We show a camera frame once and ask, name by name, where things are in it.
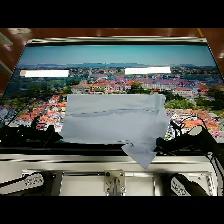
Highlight black cable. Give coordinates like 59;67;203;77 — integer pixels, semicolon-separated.
206;151;224;197

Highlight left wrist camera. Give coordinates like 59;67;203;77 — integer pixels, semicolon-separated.
29;115;42;132

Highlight pale blue shirt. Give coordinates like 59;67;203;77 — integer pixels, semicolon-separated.
59;93;170;170

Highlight silver frame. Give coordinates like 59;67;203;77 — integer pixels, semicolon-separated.
0;151;224;197

